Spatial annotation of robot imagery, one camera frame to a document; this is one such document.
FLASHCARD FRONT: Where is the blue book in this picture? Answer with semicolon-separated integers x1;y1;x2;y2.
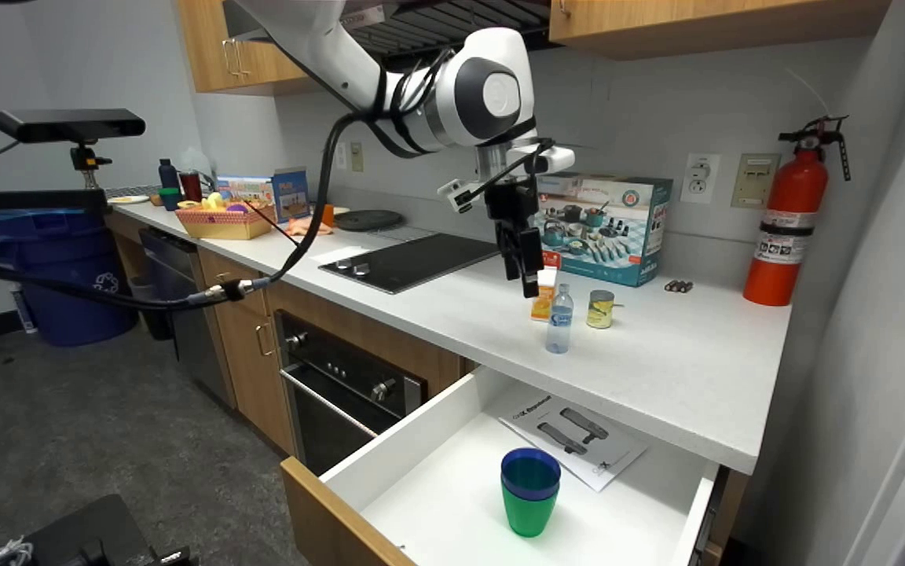
266;168;315;227

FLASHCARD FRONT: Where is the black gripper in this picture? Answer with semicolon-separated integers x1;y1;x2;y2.
482;175;545;302

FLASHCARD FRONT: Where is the printed paper sheet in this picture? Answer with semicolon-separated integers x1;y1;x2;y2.
491;386;654;493

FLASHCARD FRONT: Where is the wooden cabinet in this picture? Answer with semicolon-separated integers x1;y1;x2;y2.
102;206;477;458
174;0;315;98
545;0;895;49

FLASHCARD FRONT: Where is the wooden upper cabinet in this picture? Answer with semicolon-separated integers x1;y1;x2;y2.
545;0;895;49
174;0;315;98

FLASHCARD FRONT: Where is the white drawer with wood front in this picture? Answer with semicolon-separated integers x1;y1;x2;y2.
280;366;722;566

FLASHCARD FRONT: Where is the orange toy food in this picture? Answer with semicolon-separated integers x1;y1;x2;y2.
287;201;343;239

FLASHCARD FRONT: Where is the colourful box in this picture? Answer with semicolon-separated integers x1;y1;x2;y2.
212;172;280;211

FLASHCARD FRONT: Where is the range hood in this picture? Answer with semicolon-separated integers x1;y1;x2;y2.
333;0;555;63

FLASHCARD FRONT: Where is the orange bottle with red cap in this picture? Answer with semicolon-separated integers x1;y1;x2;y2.
527;248;565;324

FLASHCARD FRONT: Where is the black cable bundle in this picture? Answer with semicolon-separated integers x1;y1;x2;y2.
0;43;458;315

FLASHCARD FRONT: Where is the wooden lower cabinet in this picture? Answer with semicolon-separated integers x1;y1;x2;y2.
102;206;477;458

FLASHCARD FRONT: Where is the clear plastic water bottle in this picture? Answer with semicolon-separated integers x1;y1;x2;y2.
542;277;577;359

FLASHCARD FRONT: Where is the black camera on stand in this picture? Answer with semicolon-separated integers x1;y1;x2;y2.
0;104;149;175

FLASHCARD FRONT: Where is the green plastic cup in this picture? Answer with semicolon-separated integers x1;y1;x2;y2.
499;483;561;540

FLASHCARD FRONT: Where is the blue bottle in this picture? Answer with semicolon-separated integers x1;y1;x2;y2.
154;154;186;214

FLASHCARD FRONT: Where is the toy cookware box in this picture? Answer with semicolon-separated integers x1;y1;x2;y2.
531;170;675;293

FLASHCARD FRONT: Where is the blue recycling bin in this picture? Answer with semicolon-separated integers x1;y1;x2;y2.
0;205;142;348

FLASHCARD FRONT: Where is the black cooktop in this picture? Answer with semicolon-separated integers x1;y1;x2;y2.
315;228;501;298

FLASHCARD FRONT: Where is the blue plastic cup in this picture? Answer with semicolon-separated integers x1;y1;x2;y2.
497;448;565;505

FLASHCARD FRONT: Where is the black boom bar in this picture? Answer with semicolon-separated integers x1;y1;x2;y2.
0;184;112;214

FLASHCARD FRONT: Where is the red fire extinguisher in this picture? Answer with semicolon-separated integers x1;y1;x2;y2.
741;113;854;311

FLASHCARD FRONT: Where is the built-in oven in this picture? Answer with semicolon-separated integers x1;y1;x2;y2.
272;307;430;477

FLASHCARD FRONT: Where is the wooden basket with toy food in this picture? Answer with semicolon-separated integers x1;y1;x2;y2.
171;197;280;245

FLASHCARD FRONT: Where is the white wall outlet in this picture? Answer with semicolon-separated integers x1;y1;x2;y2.
678;150;726;206

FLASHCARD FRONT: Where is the beige wall plate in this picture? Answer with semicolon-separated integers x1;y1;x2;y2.
728;150;781;211

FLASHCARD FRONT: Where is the dishwasher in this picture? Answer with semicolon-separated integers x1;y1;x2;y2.
139;227;237;409

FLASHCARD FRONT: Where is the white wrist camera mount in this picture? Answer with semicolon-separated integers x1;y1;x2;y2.
433;141;582;218

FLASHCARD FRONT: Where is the round black pan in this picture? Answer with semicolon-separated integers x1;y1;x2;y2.
333;206;411;235

